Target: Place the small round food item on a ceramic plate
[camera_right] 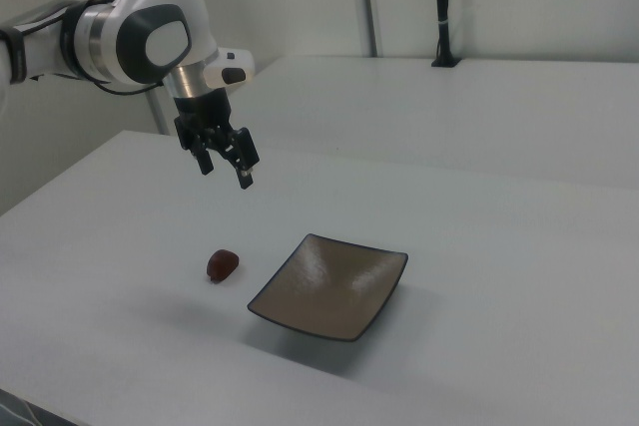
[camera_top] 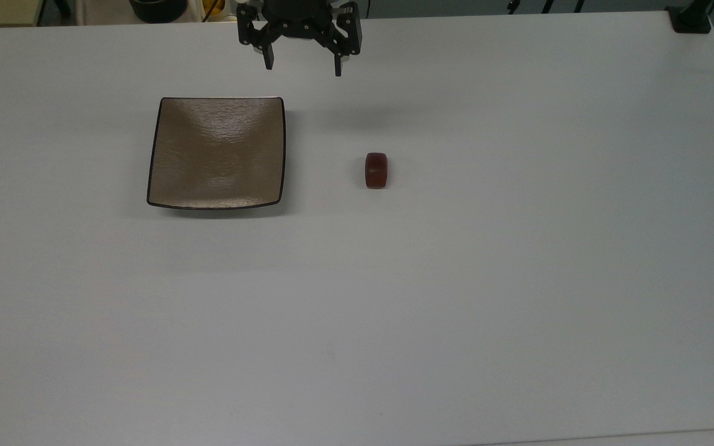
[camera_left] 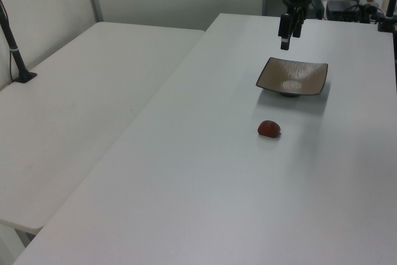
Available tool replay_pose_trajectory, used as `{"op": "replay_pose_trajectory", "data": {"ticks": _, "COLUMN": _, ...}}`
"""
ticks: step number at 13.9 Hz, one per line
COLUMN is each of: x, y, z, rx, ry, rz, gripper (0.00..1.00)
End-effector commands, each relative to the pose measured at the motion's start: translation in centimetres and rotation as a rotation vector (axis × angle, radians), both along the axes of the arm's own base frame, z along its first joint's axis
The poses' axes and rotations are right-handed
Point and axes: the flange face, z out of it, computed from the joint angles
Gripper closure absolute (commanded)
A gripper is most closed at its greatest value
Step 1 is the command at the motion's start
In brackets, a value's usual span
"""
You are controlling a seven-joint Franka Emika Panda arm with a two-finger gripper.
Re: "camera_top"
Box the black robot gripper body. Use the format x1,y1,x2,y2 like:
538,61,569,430
260,0,340,42

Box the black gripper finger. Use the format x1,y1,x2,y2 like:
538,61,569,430
236,5,275,71
322,2,363,77

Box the small round reddish-brown food item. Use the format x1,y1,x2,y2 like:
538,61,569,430
364,152,389,190

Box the black round bucket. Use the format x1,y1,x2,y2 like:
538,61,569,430
129,0,188,24

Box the square brown ceramic plate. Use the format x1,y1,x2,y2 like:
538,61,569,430
146,96,286,211

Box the black tripod legs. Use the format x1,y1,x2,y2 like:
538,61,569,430
506,0,587,15

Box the black table clamp mount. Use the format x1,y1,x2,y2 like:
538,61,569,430
666,0,714,35

